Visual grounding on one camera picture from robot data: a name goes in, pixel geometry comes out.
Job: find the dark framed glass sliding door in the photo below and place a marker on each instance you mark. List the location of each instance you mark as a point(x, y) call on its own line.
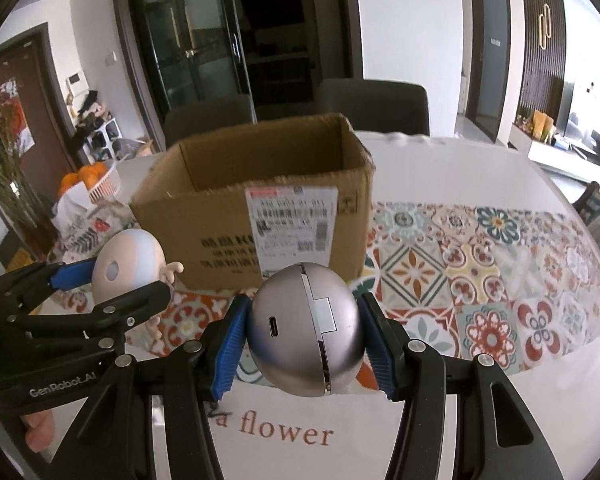
point(195, 35)

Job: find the white television cabinet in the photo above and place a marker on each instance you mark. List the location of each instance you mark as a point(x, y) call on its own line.
point(555, 157)

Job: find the dark bag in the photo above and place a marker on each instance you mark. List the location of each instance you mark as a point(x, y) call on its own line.
point(90, 105)

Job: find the dark framed interior door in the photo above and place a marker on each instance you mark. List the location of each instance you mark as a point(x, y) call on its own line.
point(492, 60)

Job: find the brown entrance door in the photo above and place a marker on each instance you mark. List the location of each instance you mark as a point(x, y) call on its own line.
point(45, 110)

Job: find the wall intercom panel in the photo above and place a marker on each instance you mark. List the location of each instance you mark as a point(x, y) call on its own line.
point(76, 83)

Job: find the dark grey dining chair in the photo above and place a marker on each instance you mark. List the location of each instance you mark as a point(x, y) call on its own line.
point(210, 120)
point(370, 105)

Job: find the dried pink flower bouquet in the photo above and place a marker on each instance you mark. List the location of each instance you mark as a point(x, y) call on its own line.
point(0, 160)

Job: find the person's left hand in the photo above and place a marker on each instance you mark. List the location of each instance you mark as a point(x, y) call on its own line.
point(37, 425)

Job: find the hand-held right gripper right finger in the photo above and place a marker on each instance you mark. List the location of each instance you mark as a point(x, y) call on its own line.
point(375, 345)

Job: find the brown cardboard box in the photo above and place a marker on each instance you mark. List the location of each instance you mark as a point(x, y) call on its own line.
point(205, 240)

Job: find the television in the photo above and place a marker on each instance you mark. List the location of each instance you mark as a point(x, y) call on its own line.
point(590, 120)

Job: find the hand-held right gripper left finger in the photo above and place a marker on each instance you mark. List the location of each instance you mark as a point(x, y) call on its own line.
point(230, 345)

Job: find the yellow paper bag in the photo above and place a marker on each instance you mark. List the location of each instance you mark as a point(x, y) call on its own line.
point(544, 127)

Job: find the red door poster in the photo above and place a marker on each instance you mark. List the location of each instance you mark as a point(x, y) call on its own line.
point(15, 115)

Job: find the patterned table runner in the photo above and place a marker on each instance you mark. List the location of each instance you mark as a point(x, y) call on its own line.
point(480, 280)

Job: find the glass vase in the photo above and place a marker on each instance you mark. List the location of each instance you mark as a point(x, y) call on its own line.
point(30, 230)

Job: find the grey plastic bag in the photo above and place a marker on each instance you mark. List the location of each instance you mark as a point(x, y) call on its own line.
point(130, 149)

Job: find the dark wood slat panel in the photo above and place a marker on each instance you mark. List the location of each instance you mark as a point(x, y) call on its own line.
point(530, 85)

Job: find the silver egg-shaped device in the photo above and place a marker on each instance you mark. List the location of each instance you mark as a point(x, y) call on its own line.
point(290, 330)

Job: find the white shoe rack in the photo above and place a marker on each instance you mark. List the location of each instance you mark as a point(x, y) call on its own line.
point(100, 140)

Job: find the white plastic basket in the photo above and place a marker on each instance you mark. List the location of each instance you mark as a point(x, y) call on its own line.
point(105, 187)

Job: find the white wall switch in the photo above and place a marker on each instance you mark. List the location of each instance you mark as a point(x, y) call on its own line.
point(109, 58)

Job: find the orange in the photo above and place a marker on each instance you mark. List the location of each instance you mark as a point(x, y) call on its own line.
point(69, 182)
point(92, 172)

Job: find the floral fabric tissue pouch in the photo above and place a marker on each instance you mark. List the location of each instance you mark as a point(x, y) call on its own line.
point(80, 230)

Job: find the white round toy lamp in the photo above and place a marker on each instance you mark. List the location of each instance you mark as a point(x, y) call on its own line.
point(130, 260)

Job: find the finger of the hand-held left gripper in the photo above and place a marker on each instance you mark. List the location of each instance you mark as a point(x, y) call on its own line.
point(72, 274)
point(140, 302)

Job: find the gold loop wall lamp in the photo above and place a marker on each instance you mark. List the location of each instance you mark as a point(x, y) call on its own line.
point(545, 27)

